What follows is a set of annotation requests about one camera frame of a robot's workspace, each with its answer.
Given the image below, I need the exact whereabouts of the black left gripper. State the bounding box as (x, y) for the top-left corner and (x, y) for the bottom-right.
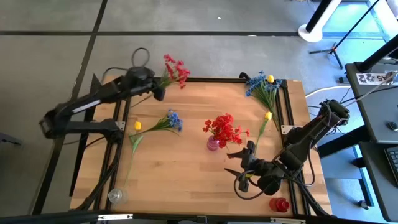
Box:
(126, 66), (167, 102)

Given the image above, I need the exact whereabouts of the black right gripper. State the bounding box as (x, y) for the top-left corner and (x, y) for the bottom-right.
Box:
(223, 140), (282, 193)

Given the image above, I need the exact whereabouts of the sparse red flower bunch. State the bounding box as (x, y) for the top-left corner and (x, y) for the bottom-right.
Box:
(130, 54), (192, 108)

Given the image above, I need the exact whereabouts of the dense red flower bunch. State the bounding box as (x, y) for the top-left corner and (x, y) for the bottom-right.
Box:
(202, 113), (251, 149)

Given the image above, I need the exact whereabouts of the pink ribbed glass vase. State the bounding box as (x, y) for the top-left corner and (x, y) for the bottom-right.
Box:
(206, 135), (220, 152)

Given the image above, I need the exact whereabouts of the red glass vase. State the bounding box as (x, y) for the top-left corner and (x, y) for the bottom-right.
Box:
(269, 197), (290, 213)

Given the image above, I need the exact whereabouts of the clear glass vase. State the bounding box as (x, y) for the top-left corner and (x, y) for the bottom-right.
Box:
(108, 187), (128, 205)

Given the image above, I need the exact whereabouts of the black desk leg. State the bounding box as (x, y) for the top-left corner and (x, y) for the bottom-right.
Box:
(317, 124), (374, 210)

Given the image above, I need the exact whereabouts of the white floor stand base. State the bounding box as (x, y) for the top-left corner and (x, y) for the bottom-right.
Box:
(297, 0), (343, 44)

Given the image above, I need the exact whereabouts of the black desk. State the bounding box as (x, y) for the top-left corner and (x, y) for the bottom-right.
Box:
(344, 61), (398, 222)

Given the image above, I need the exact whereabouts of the black tripod stand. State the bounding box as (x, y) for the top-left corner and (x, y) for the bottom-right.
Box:
(308, 0), (382, 70)

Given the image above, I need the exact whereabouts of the black keyboard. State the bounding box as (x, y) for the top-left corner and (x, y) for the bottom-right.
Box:
(384, 146), (398, 188)

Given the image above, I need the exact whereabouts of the grey floor object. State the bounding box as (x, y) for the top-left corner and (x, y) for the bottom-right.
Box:
(0, 132), (23, 147)

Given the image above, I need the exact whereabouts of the white printed label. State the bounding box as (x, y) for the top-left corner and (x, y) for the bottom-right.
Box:
(356, 72), (396, 86)

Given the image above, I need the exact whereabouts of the black stand pole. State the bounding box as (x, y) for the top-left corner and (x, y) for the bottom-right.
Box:
(305, 0), (333, 34)

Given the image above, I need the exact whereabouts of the black diagonal pole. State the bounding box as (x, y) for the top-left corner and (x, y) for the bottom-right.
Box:
(356, 37), (398, 73)

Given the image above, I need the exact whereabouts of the black right gripper cable loop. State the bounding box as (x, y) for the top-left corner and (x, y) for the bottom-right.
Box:
(233, 170), (274, 201)

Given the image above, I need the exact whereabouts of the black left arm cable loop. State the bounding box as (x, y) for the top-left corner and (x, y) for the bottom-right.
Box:
(101, 47), (151, 83)

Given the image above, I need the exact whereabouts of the black aluminium table frame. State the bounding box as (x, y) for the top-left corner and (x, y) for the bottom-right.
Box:
(70, 72), (332, 218)

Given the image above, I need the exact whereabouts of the silver frame plate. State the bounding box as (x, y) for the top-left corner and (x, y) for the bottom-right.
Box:
(97, 213), (134, 222)
(269, 217), (306, 224)

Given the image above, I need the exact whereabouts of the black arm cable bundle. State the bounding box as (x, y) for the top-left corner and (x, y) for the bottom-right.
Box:
(76, 146), (123, 212)
(290, 174), (331, 218)

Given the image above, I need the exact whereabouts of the white floor cable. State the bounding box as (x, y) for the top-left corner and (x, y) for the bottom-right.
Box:
(305, 85), (351, 99)

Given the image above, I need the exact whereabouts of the grey aluminium overhead frame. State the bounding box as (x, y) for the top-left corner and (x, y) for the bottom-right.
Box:
(0, 211), (134, 224)

